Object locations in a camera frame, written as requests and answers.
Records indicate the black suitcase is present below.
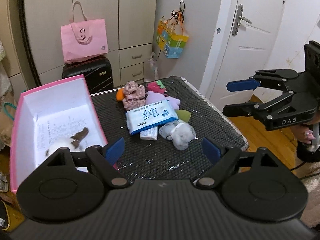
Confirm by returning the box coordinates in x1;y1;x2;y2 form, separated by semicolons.
62;56;114;94

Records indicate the pink tote bag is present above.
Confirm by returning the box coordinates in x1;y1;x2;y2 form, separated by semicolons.
60;1;108;64

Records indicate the silver door handle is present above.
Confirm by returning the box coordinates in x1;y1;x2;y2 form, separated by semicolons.
232;4;252;36

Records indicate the red strawberry plush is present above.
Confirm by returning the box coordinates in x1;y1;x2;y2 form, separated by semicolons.
147;80;166;94

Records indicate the pink storage box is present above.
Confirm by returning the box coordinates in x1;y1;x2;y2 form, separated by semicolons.
10;75;107;193

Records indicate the purple plush toy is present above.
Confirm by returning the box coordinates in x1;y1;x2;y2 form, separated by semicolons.
145;91;181;110

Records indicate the small white tissue pack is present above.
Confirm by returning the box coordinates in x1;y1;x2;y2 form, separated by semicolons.
140;126;158;141

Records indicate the pink floral cloth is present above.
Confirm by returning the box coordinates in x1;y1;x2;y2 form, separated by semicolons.
123;81;146;111

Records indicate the colourful hanging paper bag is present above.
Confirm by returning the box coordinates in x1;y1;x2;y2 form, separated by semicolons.
156;0;189;59

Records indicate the blue white wet wipes pack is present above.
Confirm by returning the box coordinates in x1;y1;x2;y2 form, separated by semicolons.
125;100;178;135

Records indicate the green makeup sponge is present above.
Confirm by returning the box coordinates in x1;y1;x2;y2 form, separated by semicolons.
175;109;191;123

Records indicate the orange makeup sponge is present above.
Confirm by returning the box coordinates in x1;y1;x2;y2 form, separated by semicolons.
116;88;125;101

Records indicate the brown white item in box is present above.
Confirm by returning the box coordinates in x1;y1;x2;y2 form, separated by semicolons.
45;127;89;157

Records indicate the beige wardrobe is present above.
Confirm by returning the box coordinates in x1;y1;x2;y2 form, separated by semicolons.
1;0;156;96

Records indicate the white door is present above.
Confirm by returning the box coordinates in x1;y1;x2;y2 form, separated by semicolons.
207;0;284;110

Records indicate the person's hand with ring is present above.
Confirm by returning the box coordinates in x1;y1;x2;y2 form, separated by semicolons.
290;111;319;145

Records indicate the white clear hanging bag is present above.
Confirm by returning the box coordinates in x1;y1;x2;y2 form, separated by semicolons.
143;52;159;82

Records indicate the black textured table mat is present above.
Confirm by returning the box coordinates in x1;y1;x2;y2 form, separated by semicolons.
91;76;248;182

